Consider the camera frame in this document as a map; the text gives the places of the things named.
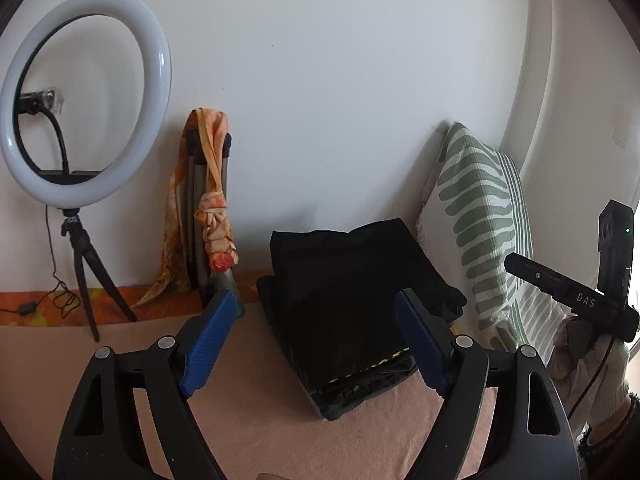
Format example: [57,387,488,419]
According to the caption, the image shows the peach blanket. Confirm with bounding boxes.
[0,305,501,480]

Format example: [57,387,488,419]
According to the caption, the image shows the white ring light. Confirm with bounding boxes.
[0,0,173,209]

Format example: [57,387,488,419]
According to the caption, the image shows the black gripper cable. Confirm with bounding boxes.
[570,335,617,421]

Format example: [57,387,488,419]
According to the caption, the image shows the person's right hand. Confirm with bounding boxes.
[552,316,632,428]

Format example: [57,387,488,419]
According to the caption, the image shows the black mini tripod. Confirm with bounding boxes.
[60,207,138,343]

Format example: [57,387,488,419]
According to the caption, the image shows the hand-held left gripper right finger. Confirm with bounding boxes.
[393,288,583,480]

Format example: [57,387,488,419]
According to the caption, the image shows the green striped white pillow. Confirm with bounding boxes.
[415,121,571,361]

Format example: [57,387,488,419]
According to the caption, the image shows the black power cable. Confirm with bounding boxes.
[0,205,83,317]

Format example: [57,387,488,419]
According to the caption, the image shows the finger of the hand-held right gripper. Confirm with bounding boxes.
[504,253,573,308]

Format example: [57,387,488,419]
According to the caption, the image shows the person's right forearm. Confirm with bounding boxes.
[577,395,640,466]

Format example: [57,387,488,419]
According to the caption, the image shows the stack of black clothes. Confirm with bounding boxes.
[256,217,468,421]

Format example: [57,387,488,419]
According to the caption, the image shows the orange floral bed sheet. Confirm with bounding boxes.
[0,270,273,328]

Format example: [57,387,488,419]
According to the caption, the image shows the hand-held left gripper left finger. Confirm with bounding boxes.
[52,289,238,480]

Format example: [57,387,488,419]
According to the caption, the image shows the black gooseneck phone holder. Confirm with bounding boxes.
[20,89,101,181]

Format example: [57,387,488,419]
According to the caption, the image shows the orange patterned scarf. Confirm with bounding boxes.
[131,106,242,308]

